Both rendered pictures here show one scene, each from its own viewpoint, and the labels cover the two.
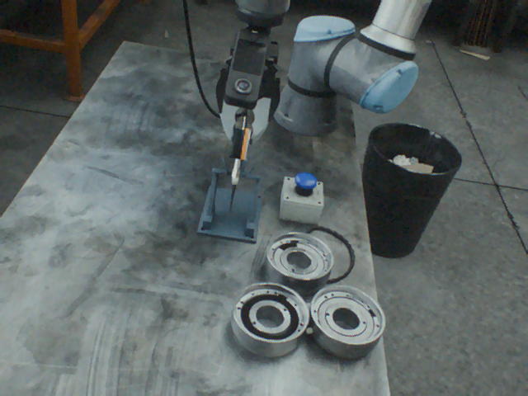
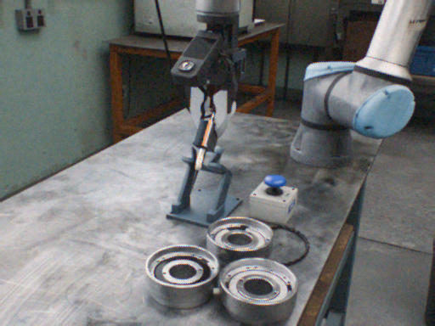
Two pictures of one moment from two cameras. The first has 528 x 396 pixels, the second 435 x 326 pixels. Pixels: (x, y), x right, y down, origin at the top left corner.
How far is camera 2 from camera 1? 0.39 m
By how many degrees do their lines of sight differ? 28
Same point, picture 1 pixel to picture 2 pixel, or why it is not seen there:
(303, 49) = (308, 86)
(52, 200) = (69, 183)
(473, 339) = not seen: outside the picture
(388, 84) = (375, 103)
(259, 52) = (209, 44)
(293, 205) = (258, 201)
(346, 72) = (340, 98)
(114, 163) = (131, 168)
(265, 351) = (162, 295)
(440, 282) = not seen: outside the picture
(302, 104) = (309, 137)
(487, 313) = not seen: outside the picture
